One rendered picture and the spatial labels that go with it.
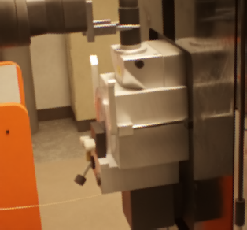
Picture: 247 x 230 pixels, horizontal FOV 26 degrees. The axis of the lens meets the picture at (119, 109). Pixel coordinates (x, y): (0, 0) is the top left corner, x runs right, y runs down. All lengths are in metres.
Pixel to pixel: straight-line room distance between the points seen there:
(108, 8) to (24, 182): 2.79
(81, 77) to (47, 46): 0.45
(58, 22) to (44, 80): 3.59
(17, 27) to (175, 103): 0.21
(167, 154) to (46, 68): 3.53
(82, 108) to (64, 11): 3.31
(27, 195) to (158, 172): 0.45
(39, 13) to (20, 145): 0.48
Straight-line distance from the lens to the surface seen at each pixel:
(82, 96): 3.87
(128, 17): 0.64
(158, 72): 0.64
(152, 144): 0.66
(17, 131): 1.03
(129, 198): 0.71
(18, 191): 1.08
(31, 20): 0.61
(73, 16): 0.61
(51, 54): 4.15
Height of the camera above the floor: 1.44
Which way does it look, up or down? 19 degrees down
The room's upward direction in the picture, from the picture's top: 3 degrees counter-clockwise
